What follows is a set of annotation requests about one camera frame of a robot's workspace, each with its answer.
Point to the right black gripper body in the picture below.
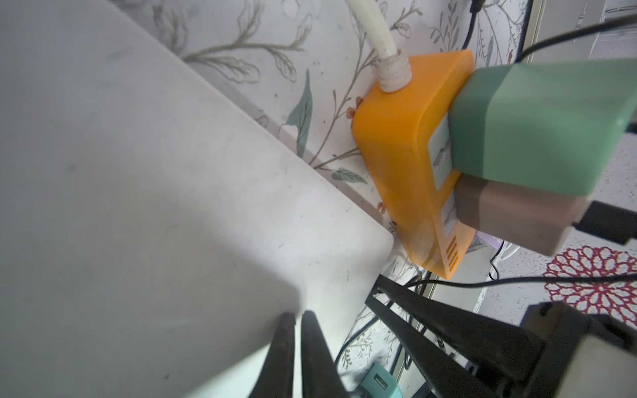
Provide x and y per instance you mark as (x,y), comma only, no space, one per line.
(584,355)

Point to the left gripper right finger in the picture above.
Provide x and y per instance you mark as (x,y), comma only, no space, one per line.
(319,373)

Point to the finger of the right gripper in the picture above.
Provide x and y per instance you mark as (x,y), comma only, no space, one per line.
(498,346)
(446,377)

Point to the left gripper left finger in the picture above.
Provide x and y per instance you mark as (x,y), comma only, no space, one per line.
(276,377)

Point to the teal charger plug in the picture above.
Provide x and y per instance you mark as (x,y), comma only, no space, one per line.
(378,383)

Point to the pink charger plug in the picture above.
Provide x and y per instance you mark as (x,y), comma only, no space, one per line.
(535,220)

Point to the silver laptop front right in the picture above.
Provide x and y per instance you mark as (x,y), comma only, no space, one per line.
(474,268)

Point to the white laptop front left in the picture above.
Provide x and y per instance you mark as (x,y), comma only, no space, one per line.
(152,233)

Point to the green charger plug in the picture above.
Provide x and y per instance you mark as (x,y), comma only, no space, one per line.
(547,126)

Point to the purple power strip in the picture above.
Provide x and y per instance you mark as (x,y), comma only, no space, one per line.
(490,240)

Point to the orange power strip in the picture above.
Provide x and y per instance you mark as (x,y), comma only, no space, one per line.
(405,141)

